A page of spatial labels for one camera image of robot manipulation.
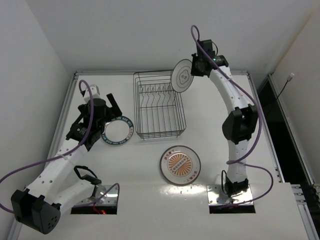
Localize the white plate with grey motif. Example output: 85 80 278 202
170 59 194 93

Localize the orange sunburst plate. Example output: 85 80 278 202
159 145 202 187

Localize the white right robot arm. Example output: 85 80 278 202
191 40 259 197

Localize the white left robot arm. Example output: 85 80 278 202
11 93 122 235

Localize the blue rimmed white plate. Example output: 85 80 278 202
101 116 134 146

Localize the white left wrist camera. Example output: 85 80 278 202
83 84 101 103

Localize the black wire dish rack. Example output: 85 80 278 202
133 70 187 140

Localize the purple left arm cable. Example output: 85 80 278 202
0 79 120 214

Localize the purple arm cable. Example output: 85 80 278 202
190 24 274 209
0 79 120 214

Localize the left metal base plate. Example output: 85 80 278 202
74 183 120 208

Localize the metal base plate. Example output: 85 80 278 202
74 183 120 208
206 184 254 207

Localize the black cable with white plug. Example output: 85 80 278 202
276 72 295 101

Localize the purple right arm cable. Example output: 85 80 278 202
190 24 274 209

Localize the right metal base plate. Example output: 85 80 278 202
206 184 254 207

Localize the aluminium frame rail right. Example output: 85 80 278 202
263 76 320 240

